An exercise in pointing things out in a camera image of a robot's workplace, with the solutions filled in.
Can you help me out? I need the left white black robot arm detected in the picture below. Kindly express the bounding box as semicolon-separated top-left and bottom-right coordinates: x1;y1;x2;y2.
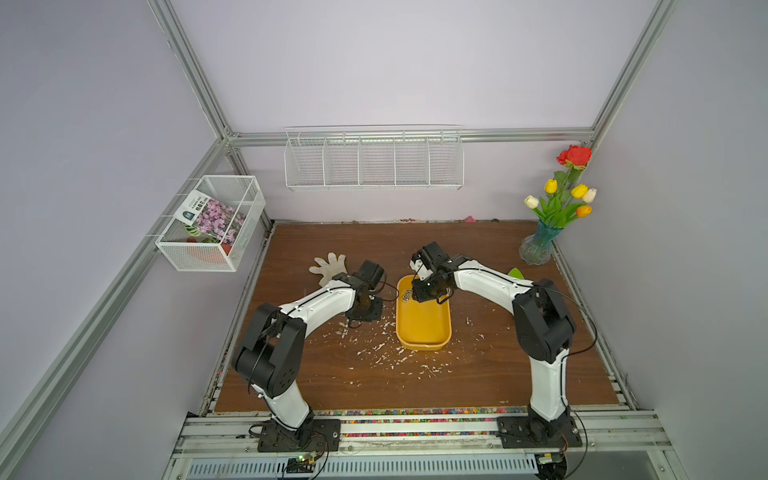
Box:
231;275;383;432

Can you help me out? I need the white wire basket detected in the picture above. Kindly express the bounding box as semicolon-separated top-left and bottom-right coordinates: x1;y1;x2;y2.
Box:
155;175;266;272

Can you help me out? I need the green yellow toy trowel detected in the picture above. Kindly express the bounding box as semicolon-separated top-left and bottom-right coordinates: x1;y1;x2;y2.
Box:
508;268;525;280

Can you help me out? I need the aluminium front rail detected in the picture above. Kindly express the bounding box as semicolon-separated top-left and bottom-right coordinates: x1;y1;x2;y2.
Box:
163;407;689;479

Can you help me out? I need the yellow plastic storage box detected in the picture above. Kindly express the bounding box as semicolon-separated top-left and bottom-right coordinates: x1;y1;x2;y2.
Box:
396;275;452;351

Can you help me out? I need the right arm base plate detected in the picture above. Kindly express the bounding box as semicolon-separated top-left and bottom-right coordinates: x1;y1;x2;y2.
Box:
496;413;583;450

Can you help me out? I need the white cotton work glove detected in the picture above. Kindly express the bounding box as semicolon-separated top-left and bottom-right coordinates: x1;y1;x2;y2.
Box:
309;252;348;287

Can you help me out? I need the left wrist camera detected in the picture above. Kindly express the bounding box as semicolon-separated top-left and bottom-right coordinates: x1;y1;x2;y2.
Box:
355;260;385;291

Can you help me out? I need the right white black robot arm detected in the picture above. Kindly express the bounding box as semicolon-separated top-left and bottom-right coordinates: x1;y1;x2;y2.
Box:
410;256;576;422

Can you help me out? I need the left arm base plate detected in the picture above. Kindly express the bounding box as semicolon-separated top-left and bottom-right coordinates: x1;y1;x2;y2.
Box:
257;416;341;453

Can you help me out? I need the glass vase with flowers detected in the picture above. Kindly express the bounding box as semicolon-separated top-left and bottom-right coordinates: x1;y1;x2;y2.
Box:
519;145;598;266

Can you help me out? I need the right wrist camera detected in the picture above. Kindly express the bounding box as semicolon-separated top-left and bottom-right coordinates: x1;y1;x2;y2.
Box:
414;241;450;272

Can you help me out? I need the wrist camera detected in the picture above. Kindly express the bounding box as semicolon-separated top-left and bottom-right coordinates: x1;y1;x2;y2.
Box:
414;241;450;272
355;260;385;291

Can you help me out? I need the purple flower seed packet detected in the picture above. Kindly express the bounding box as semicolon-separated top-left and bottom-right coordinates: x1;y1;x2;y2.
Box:
173;190;246;246

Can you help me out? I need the white wire wall shelf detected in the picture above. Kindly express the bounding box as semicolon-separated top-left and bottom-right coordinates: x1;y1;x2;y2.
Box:
284;126;465;190

